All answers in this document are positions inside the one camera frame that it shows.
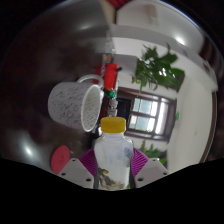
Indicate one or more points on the red carpeted staircase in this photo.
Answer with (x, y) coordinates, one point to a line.
(116, 2)

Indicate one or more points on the red box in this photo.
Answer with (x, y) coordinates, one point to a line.
(110, 76)

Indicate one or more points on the white speckled mug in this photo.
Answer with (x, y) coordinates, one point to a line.
(68, 103)

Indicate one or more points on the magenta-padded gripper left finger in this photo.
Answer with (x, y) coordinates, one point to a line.
(75, 171)

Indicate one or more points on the green exit sign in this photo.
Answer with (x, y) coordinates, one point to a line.
(178, 116)

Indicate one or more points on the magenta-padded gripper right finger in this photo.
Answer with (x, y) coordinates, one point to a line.
(151, 170)

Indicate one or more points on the clear bottle with yellow cap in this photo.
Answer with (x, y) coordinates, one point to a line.
(113, 156)

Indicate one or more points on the dark wooden glazed door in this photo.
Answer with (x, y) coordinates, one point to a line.
(146, 115)

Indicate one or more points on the flat round red coaster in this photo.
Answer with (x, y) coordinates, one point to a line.
(60, 159)

